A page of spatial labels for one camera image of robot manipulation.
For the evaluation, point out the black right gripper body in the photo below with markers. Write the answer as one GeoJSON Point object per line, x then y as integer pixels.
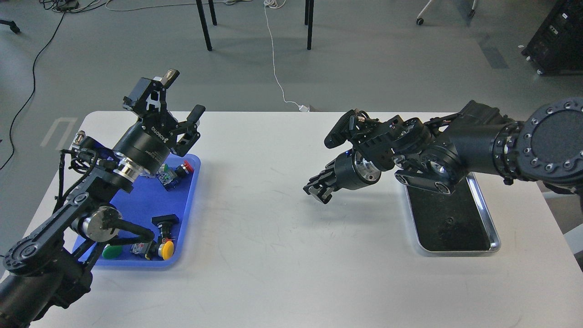
{"type": "Point", "coordinates": [354, 172]}

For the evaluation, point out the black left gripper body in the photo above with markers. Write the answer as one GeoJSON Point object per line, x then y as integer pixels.
{"type": "Point", "coordinates": [147, 147]}

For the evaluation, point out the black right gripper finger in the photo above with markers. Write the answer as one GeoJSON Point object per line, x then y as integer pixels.
{"type": "Point", "coordinates": [325, 177]}
{"type": "Point", "coordinates": [323, 193]}

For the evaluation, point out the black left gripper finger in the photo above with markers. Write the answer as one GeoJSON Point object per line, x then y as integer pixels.
{"type": "Point", "coordinates": [186, 133]}
{"type": "Point", "coordinates": [148, 100]}

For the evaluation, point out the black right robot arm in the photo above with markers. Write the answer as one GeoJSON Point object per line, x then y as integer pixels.
{"type": "Point", "coordinates": [436, 155]}

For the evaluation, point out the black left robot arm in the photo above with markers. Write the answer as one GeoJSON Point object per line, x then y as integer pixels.
{"type": "Point", "coordinates": [52, 266]}

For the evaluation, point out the red push button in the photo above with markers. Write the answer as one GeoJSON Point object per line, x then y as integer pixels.
{"type": "Point", "coordinates": [170, 177]}

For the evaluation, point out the blue plastic tray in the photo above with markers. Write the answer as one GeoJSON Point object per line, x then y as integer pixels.
{"type": "Point", "coordinates": [148, 199]}

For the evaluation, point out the black push button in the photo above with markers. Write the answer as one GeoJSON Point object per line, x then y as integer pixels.
{"type": "Point", "coordinates": [165, 224]}

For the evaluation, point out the yellow push button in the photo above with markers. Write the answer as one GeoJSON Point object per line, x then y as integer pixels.
{"type": "Point", "coordinates": [164, 251]}

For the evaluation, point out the green push button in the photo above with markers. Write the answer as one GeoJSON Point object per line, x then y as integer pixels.
{"type": "Point", "coordinates": [111, 252]}

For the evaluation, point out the silver metal tray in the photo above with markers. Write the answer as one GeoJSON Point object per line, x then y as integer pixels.
{"type": "Point", "coordinates": [453, 225]}

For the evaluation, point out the white chair base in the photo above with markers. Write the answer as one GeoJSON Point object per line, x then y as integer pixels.
{"type": "Point", "coordinates": [435, 11]}

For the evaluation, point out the black equipment case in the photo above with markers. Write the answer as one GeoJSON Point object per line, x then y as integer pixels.
{"type": "Point", "coordinates": [557, 46]}

